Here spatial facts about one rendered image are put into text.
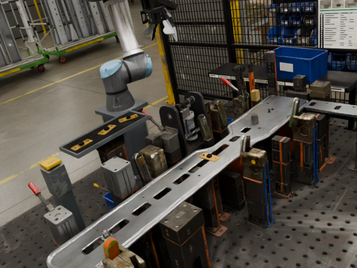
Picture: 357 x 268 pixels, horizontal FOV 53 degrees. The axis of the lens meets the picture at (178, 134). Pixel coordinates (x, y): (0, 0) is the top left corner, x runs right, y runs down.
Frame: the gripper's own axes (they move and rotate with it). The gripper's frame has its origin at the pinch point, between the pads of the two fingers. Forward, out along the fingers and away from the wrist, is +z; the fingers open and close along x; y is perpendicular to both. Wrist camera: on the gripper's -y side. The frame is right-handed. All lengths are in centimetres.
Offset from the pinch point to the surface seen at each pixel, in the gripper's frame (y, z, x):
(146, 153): 30.0, 36.2, 9.5
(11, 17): -406, 61, -1159
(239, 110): -33, 45, 9
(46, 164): 62, 28, -8
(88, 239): 68, 44, 21
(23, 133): -45, 144, -355
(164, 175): 30, 44, 17
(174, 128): 10.0, 35.4, 6.2
